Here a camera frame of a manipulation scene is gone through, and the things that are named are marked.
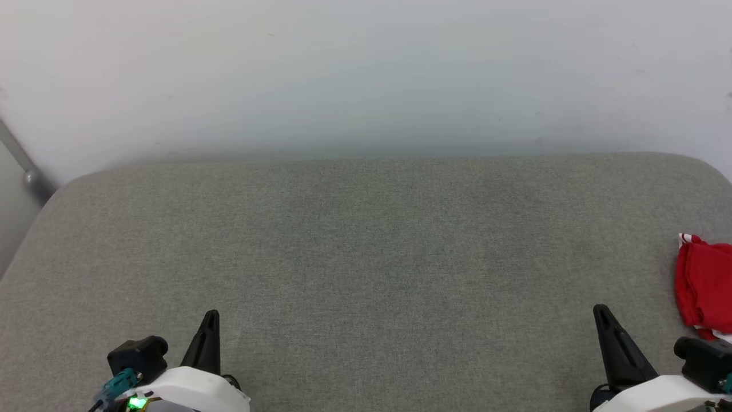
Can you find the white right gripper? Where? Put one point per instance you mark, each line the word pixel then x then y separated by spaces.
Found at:
pixel 663 397

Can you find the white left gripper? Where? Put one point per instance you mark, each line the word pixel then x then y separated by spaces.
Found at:
pixel 194 392

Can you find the red garment with white trim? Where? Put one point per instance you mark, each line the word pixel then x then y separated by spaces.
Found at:
pixel 706 280

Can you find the grey fabric sofa cushion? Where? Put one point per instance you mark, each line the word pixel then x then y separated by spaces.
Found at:
pixel 366 274

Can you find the grey metal bar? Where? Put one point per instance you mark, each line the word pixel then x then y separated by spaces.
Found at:
pixel 31 177

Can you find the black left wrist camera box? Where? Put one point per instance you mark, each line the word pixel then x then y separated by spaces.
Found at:
pixel 137 355

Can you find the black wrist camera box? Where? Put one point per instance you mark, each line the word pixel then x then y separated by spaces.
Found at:
pixel 703 360
pixel 137 355

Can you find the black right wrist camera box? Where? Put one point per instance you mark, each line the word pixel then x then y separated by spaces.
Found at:
pixel 703 360

